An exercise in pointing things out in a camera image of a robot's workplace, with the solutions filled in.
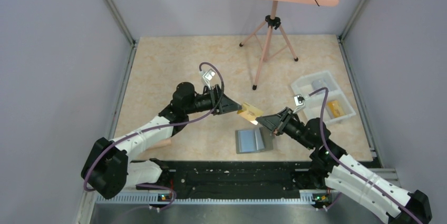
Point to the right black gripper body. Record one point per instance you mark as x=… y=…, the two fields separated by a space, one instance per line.
x=290 y=124

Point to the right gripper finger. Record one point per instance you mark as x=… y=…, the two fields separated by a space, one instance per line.
x=280 y=116
x=271 y=125

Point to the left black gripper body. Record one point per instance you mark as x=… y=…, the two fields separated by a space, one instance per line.
x=212 y=98

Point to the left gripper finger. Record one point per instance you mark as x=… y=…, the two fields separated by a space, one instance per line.
x=227 y=102
x=229 y=110

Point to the grey card holder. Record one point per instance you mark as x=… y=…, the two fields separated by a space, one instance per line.
x=255 y=140

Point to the gold credit card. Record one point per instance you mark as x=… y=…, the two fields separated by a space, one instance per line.
x=250 y=113

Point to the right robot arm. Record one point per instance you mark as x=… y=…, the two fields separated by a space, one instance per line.
x=333 y=167

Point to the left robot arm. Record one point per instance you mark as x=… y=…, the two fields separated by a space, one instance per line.
x=139 y=145

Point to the silver card in tray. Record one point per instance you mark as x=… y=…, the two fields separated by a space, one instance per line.
x=320 y=83

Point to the gold cards in tray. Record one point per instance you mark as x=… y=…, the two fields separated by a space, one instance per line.
x=335 y=109

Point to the white divided plastic tray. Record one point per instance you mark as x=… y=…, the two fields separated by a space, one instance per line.
x=316 y=100

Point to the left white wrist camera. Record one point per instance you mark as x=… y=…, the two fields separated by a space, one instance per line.
x=207 y=76

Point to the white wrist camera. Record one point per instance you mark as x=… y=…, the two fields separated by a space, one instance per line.
x=299 y=103
x=207 y=76

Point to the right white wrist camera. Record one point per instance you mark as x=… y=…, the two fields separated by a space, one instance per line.
x=299 y=103

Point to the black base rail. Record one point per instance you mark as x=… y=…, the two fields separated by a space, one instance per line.
x=222 y=180

